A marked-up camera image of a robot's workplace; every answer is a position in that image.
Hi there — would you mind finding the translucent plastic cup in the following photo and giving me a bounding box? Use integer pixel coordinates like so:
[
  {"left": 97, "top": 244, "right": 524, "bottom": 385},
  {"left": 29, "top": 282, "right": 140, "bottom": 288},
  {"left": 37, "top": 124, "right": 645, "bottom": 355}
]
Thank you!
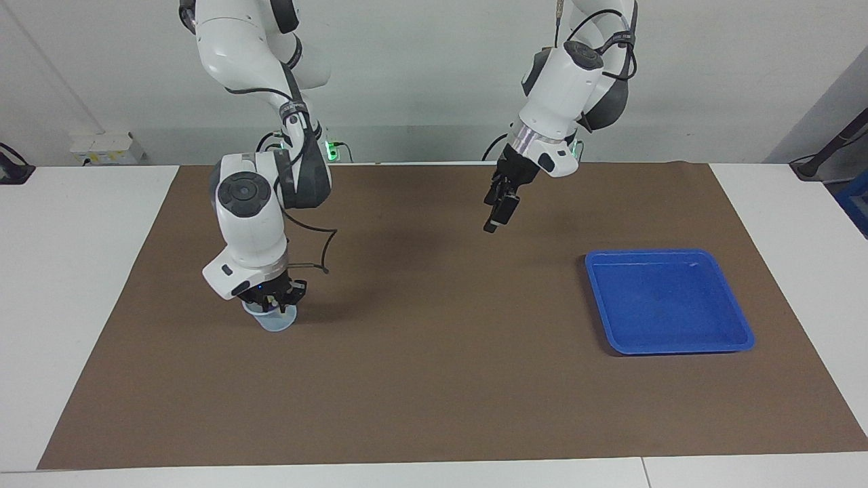
[{"left": 242, "top": 300, "right": 298, "bottom": 333}]

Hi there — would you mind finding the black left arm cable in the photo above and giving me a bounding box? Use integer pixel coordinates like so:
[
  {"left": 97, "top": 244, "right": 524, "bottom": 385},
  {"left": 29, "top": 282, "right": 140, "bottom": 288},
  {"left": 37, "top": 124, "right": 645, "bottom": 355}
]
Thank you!
[{"left": 555, "top": 0, "right": 639, "bottom": 83}]

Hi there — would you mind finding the white power strip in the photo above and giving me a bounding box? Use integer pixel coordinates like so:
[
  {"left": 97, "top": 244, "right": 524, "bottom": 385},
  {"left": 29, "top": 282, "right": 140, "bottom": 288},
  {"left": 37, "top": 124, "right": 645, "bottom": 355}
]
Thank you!
[{"left": 70, "top": 132, "right": 146, "bottom": 166}]

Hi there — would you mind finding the blue plastic tray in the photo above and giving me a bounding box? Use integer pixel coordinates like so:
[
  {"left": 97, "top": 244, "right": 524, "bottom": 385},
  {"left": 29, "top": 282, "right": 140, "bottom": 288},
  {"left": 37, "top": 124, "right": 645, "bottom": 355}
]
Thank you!
[{"left": 585, "top": 249, "right": 755, "bottom": 356}]

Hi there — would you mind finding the brown table mat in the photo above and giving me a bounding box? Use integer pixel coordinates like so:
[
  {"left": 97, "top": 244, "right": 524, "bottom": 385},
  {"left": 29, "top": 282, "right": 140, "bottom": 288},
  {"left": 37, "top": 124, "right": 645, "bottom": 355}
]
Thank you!
[{"left": 37, "top": 161, "right": 868, "bottom": 470}]

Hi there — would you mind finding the black stand foot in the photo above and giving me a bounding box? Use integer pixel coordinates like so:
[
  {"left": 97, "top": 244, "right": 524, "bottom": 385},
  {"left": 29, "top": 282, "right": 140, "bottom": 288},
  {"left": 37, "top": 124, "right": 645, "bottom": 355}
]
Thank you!
[{"left": 0, "top": 142, "right": 36, "bottom": 185}]

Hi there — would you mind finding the blue crate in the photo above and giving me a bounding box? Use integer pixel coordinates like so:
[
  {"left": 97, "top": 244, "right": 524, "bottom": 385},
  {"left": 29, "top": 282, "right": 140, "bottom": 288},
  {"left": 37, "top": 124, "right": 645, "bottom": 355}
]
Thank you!
[{"left": 833, "top": 169, "right": 868, "bottom": 239}]

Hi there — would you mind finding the black right base cable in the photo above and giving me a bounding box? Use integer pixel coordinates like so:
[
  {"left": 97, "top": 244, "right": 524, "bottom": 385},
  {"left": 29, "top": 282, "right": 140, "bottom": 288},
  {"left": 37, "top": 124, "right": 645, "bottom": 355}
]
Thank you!
[{"left": 255, "top": 131, "right": 353, "bottom": 164}]

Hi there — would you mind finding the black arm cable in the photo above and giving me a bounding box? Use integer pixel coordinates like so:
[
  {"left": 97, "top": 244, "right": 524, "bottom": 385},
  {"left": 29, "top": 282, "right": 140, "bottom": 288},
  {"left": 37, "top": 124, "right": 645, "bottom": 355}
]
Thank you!
[
  {"left": 224, "top": 64, "right": 339, "bottom": 275},
  {"left": 555, "top": 0, "right": 639, "bottom": 83}
]

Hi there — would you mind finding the black stand with pole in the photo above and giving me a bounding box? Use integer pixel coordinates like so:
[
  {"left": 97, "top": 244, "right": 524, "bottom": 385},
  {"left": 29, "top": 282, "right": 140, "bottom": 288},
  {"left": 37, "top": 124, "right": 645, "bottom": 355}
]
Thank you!
[{"left": 790, "top": 108, "right": 868, "bottom": 181}]

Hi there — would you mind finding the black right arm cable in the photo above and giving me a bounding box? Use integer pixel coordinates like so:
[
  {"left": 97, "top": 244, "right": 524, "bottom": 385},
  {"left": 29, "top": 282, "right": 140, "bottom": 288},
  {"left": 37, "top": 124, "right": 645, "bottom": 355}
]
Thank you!
[{"left": 224, "top": 64, "right": 339, "bottom": 275}]

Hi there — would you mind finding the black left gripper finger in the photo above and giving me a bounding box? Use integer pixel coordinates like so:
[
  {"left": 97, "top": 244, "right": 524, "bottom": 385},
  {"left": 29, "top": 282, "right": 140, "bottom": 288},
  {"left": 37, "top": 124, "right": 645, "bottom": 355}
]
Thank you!
[
  {"left": 483, "top": 178, "right": 507, "bottom": 233},
  {"left": 492, "top": 194, "right": 521, "bottom": 228}
]

